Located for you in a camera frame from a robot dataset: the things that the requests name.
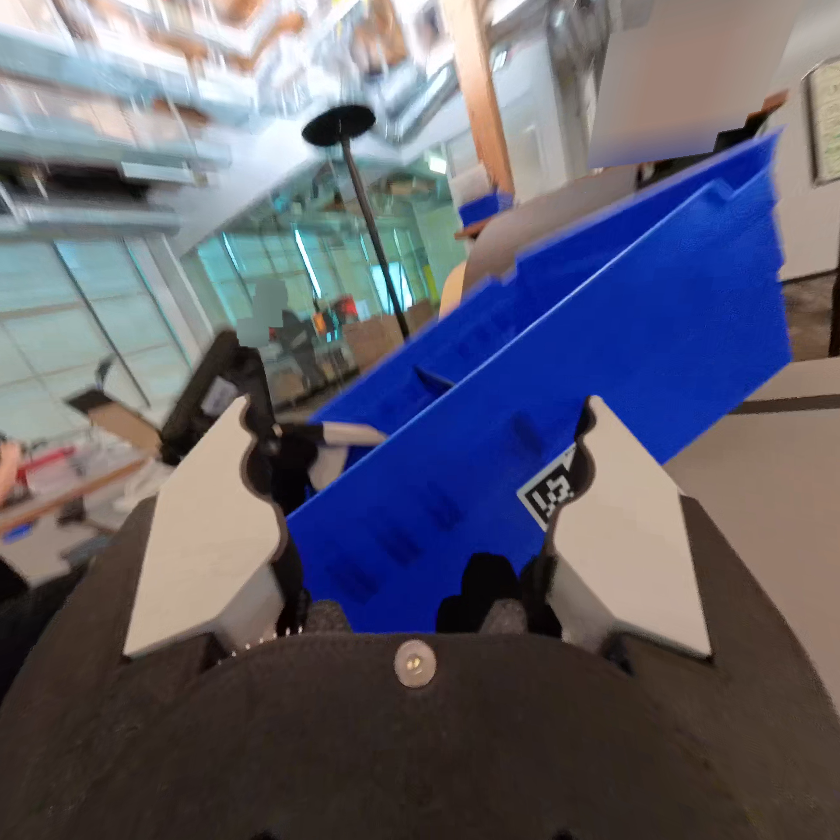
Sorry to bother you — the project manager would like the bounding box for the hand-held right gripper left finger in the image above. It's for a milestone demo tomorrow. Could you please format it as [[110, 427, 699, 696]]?
[[122, 394, 293, 658]]

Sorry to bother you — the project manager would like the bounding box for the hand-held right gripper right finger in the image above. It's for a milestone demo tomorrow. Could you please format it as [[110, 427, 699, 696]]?
[[545, 394, 714, 659]]

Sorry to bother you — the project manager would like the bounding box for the blue plastic bin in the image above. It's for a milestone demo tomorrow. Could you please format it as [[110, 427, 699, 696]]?
[[285, 128, 795, 634]]

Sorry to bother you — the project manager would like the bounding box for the person's left hand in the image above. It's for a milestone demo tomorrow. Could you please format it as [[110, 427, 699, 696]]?
[[272, 433, 321, 517]]

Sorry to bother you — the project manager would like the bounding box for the pile of cardboard boxes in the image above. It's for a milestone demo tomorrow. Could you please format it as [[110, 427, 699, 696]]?
[[341, 298, 437, 375]]

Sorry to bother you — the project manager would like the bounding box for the small blue bin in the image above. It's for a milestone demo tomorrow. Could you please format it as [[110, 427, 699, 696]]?
[[456, 190, 516, 227]]

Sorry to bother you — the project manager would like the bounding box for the framed wall notice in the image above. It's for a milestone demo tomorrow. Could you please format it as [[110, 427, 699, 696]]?
[[807, 62, 840, 186]]

